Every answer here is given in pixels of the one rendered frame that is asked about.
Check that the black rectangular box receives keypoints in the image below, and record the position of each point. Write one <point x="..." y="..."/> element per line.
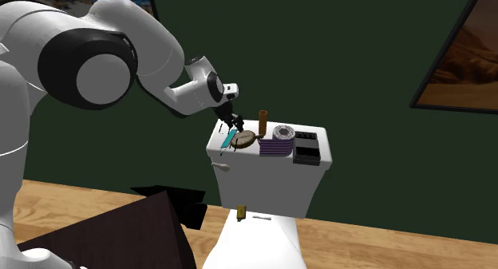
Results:
<point x="306" y="148"/>

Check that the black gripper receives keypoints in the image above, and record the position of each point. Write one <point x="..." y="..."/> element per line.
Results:
<point x="229" y="117"/>

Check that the brown round dish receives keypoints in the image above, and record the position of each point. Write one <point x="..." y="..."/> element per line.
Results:
<point x="243" y="139"/>

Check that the small yellow-brown block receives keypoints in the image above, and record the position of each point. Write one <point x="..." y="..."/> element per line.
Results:
<point x="241" y="213"/>

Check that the teal flat stick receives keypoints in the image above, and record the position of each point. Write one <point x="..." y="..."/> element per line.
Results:
<point x="228" y="138"/>

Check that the purple striped paper roll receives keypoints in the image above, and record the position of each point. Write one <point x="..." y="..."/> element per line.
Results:
<point x="277" y="143"/>

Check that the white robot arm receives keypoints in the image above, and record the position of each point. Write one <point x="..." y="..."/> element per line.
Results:
<point x="97" y="62"/>

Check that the white toilet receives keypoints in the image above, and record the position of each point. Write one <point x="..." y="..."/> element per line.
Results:
<point x="268" y="178"/>

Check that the thin black pen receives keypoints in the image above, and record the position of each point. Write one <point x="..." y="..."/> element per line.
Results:
<point x="220" y="128"/>

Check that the framed desert wall picture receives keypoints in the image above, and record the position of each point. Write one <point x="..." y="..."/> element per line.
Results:
<point x="463" y="62"/>

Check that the dark brown robot stand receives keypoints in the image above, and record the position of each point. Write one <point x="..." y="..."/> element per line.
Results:
<point x="128" y="237"/>

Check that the brown cylinder tube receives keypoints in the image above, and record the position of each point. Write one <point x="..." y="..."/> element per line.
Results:
<point x="263" y="122"/>

